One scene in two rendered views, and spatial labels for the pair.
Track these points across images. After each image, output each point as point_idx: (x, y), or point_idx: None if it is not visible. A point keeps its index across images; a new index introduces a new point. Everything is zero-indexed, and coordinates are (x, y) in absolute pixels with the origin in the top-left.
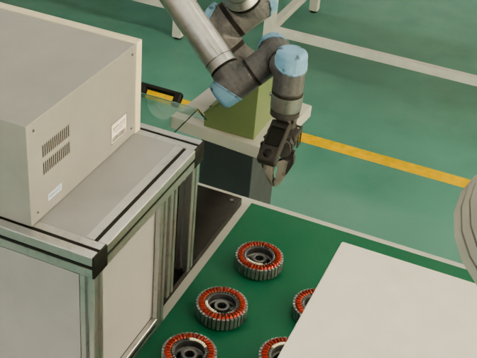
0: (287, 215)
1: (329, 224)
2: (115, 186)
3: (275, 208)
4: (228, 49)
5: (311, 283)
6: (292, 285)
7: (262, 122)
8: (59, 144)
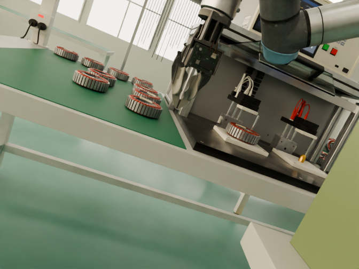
0: (146, 133)
1: (99, 120)
2: None
3: (162, 142)
4: (320, 6)
5: (99, 96)
6: (111, 99)
7: (326, 262)
8: None
